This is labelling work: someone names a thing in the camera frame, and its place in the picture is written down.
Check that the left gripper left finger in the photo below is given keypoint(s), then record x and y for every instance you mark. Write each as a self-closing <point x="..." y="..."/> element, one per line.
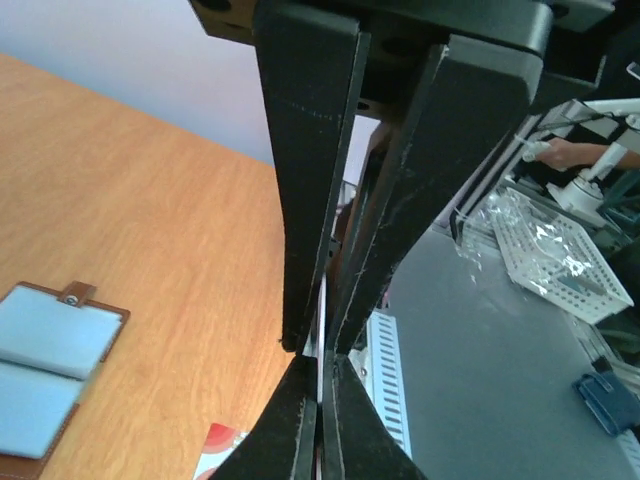
<point x="282" y="443"/>

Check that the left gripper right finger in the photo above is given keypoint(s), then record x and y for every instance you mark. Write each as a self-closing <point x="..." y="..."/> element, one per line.
<point x="355" y="442"/>

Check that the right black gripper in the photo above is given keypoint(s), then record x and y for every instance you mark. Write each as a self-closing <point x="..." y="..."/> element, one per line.
<point x="466" y="97"/>

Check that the brown leather card holder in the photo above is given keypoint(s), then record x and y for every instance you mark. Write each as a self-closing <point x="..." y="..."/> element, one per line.
<point x="53" y="342"/>

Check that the white perforated tray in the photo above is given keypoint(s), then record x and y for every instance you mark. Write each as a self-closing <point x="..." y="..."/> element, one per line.
<point x="555" y="258"/>

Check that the blue box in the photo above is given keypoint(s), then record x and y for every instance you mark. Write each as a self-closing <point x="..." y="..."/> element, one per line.
<point x="614" y="406"/>

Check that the grey slotted cable duct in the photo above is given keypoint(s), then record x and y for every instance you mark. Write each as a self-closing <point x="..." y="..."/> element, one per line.
<point x="378" y="366"/>

